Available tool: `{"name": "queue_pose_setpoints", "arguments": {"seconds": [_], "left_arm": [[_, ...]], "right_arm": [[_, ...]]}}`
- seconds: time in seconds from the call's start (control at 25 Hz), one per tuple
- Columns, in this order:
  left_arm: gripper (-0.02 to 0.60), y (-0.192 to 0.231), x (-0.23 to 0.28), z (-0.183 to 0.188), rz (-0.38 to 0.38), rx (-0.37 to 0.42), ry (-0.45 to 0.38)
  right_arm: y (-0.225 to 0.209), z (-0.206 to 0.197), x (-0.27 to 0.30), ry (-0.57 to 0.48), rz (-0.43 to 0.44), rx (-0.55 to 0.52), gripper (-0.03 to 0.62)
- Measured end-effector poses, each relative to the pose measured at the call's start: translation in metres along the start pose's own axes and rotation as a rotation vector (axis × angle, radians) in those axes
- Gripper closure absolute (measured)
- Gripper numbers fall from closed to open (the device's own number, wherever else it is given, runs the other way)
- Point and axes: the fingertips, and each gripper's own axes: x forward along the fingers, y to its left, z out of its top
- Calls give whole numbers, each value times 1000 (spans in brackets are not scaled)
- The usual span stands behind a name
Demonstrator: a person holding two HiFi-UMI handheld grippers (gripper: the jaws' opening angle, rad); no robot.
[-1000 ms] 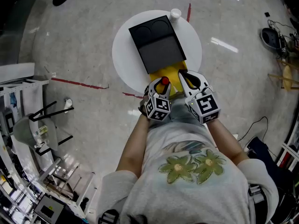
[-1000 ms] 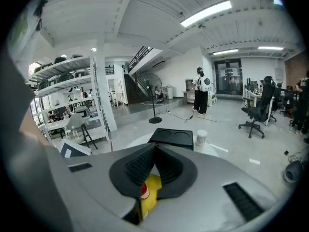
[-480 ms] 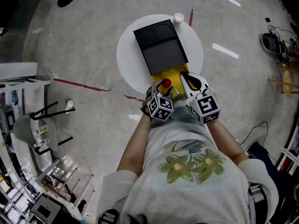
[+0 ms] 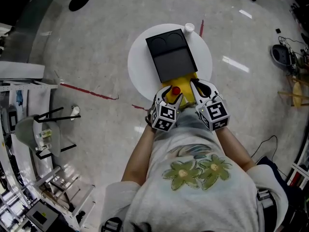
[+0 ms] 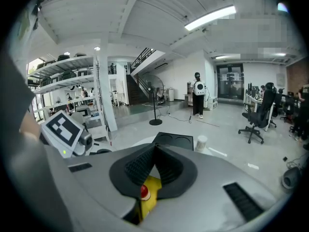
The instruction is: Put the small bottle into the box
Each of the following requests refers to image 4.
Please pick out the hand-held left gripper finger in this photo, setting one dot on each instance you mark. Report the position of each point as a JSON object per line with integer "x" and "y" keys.
{"x": 178, "y": 101}
{"x": 161, "y": 94}

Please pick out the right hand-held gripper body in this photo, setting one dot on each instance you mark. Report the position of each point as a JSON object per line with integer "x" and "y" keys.
{"x": 216, "y": 113}

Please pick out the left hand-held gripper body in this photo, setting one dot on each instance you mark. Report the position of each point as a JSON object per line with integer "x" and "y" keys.
{"x": 164, "y": 117}

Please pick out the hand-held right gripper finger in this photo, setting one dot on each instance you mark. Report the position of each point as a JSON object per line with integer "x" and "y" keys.
{"x": 196, "y": 95}
{"x": 210, "y": 88}

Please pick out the red round object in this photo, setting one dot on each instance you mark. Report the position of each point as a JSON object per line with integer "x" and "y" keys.
{"x": 176, "y": 90}

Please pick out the person's right forearm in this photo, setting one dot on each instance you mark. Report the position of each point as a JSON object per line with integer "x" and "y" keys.
{"x": 235, "y": 149}

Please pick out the person's left forearm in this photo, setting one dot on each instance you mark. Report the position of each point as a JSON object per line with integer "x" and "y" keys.
{"x": 138, "y": 158}

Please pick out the grey machine box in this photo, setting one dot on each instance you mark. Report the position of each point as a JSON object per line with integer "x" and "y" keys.
{"x": 42, "y": 215}

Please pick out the light blue jeans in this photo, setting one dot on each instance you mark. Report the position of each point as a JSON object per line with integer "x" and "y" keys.
{"x": 190, "y": 120}

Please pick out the round white side table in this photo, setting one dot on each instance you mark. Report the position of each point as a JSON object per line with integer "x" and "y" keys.
{"x": 137, "y": 62}

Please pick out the white paper cup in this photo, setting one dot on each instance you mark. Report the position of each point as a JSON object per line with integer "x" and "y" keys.
{"x": 189, "y": 28}

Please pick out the grey round device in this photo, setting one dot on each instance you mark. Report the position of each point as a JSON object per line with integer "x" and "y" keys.
{"x": 280, "y": 55}

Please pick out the yellow wooden stool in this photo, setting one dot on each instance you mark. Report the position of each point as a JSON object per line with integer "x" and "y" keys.
{"x": 298, "y": 93}

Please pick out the white bottle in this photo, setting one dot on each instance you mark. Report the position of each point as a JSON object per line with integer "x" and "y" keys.
{"x": 75, "y": 112}

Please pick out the small black square plate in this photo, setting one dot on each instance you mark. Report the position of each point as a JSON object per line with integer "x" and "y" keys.
{"x": 278, "y": 31}

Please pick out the white flower print shirt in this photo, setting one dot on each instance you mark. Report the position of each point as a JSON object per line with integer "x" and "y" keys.
{"x": 193, "y": 202}

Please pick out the clear plastic bottles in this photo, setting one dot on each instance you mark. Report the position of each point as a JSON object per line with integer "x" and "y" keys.
{"x": 44, "y": 136}

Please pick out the white metal shelving rack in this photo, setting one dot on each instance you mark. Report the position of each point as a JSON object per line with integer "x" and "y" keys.
{"x": 29, "y": 87}

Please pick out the grey chair black legs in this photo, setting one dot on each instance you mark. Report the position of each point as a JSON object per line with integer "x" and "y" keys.
{"x": 24, "y": 132}

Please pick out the white counter slab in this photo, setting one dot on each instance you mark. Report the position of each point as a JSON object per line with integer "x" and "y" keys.
{"x": 21, "y": 70}

